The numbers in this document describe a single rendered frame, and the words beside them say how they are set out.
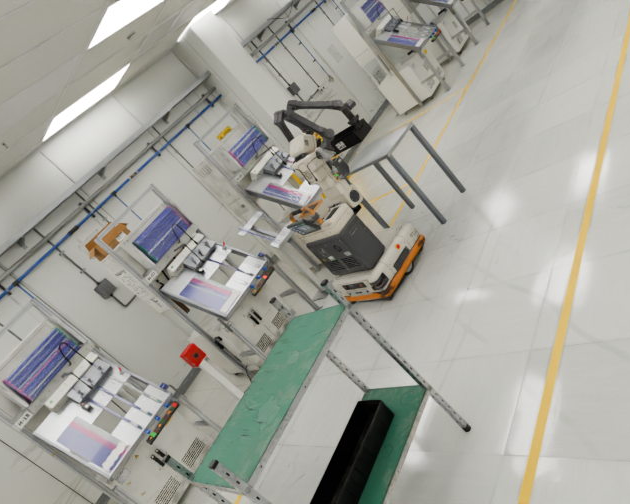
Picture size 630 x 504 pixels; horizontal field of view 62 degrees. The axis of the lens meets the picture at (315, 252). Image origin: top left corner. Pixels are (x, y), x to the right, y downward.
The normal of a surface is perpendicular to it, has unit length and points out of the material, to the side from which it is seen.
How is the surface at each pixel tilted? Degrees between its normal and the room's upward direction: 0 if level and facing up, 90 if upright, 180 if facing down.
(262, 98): 90
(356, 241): 90
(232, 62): 90
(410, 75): 90
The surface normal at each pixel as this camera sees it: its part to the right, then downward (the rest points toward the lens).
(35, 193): 0.60, -0.26
